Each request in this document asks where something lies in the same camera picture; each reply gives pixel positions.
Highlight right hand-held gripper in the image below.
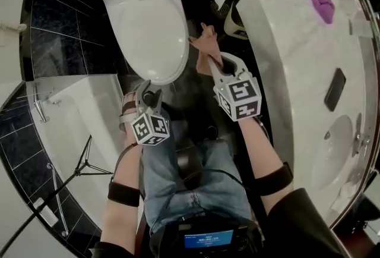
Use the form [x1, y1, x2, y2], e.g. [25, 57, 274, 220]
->
[206, 53, 262, 122]

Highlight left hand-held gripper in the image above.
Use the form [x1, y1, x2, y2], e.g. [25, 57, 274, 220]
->
[119, 80, 170, 147]

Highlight brown cloth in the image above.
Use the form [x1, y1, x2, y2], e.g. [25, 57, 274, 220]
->
[189, 22, 223, 75]

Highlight white toilet lid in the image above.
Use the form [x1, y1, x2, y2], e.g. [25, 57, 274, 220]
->
[108, 0, 190, 85]

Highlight person's right forearm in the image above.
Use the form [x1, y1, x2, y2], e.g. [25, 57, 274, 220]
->
[239, 119, 295, 216]

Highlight person's left forearm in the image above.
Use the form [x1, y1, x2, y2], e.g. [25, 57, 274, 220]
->
[100, 139, 143, 251]

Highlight person's left hand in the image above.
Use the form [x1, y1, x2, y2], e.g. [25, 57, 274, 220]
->
[120, 93, 140, 141]

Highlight beige waste bin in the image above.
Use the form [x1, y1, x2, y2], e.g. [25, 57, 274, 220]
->
[224, 2, 250, 40]

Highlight round floor drain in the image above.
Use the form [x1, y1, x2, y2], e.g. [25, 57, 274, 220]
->
[210, 1, 229, 18]

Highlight black shoe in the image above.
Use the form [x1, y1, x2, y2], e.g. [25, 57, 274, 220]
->
[204, 125, 219, 140]

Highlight white bathtub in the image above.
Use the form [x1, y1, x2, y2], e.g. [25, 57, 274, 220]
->
[0, 74, 143, 240]

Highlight person's legs in blue jeans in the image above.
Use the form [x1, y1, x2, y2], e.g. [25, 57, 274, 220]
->
[141, 108, 253, 237]

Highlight black elastic armband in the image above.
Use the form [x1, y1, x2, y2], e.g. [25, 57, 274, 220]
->
[107, 182, 141, 207]
[251, 161, 295, 197]

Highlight black tripod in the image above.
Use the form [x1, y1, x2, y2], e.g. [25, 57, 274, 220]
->
[0, 134, 115, 258]

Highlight black smartphone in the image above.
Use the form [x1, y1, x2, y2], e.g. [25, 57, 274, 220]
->
[323, 68, 347, 112]

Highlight purple cloth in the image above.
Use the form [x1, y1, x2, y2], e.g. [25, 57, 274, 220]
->
[305, 0, 335, 25]

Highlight white sink basin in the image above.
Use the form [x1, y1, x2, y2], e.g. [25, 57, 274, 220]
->
[314, 115, 354, 189]

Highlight chrome grab bar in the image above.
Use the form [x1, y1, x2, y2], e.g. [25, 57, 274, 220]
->
[46, 163, 69, 237]

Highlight chrome sink faucet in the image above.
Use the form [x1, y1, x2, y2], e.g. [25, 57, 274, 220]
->
[351, 114, 372, 158]

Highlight white rectangular soap dish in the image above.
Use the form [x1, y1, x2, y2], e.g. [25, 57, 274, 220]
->
[32, 197, 59, 226]

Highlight white folded towel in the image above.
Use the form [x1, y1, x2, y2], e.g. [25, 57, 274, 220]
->
[331, 182, 357, 213]

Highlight person's black jacket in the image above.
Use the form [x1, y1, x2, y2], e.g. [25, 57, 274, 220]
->
[91, 188, 351, 258]

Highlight black chest-mounted recorder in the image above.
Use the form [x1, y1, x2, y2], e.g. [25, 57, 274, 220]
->
[178, 222, 247, 258]

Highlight white telephone wall socket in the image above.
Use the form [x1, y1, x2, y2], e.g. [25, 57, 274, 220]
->
[0, 29, 15, 48]

